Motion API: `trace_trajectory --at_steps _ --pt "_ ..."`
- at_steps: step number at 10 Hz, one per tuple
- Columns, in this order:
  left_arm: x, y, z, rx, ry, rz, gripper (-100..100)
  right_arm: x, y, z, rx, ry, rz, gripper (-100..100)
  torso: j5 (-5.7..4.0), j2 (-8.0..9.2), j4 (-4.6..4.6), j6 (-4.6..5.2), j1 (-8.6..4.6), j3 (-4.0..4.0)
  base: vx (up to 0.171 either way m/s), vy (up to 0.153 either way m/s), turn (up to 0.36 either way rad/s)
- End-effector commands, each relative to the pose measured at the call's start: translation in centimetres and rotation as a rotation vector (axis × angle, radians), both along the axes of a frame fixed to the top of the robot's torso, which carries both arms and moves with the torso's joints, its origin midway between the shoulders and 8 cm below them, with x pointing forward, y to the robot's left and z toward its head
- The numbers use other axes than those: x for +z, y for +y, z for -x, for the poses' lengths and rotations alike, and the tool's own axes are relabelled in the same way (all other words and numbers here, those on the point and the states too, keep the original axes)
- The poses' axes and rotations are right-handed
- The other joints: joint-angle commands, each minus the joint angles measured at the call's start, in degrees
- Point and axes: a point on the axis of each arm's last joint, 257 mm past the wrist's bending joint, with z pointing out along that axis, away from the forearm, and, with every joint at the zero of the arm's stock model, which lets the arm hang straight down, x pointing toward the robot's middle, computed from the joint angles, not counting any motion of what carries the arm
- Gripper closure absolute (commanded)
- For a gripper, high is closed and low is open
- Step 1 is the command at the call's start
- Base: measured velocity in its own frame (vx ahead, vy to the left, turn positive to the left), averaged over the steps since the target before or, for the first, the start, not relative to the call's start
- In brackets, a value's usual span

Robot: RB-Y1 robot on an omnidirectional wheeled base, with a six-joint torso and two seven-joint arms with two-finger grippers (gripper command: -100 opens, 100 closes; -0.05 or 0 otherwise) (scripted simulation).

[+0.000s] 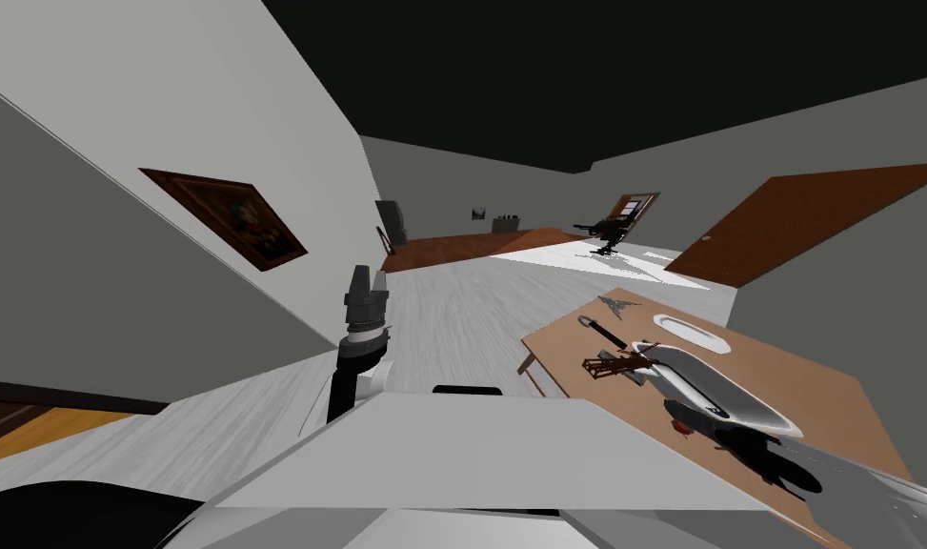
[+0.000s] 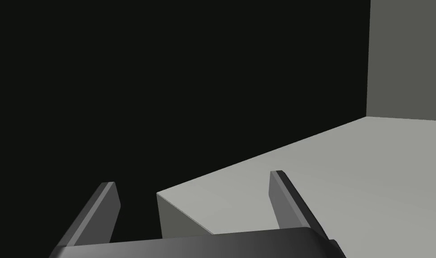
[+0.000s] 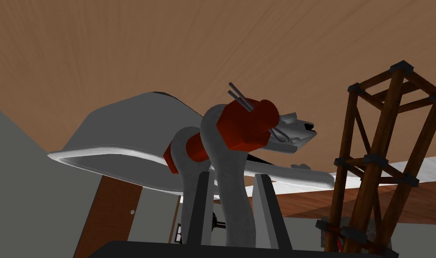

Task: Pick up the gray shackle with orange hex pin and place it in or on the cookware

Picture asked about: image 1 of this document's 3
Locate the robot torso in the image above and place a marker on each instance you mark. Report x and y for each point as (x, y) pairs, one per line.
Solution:
(463, 450)

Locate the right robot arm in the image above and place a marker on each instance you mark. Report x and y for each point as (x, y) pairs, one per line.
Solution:
(707, 389)

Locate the brown lattice utensil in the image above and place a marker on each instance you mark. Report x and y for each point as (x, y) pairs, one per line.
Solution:
(596, 367)

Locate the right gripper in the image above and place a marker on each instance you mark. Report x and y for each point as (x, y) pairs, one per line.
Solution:
(632, 375)

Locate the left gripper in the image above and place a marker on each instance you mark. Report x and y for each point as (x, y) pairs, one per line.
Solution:
(365, 309)

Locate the low grey cabinet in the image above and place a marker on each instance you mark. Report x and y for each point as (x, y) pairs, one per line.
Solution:
(506, 225)

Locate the small grey wall picture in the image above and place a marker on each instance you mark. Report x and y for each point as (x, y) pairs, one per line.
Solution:
(478, 213)

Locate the dark grey tall cabinet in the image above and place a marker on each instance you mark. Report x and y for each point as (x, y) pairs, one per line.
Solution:
(392, 221)

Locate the dark framed wall painting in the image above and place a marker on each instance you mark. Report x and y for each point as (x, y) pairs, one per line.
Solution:
(234, 219)

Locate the brown door with window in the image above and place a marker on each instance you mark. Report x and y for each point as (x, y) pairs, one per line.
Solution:
(635, 207)

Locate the brown wooden table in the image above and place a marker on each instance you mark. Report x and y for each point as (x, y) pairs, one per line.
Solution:
(798, 381)

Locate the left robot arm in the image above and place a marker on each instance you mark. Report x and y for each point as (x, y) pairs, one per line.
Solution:
(350, 370)

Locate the white oval plate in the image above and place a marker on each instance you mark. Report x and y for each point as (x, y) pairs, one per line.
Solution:
(692, 333)

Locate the small red-brown object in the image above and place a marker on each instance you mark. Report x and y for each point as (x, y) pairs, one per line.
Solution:
(682, 428)

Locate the black office chair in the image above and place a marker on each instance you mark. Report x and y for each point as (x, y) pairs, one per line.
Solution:
(608, 230)

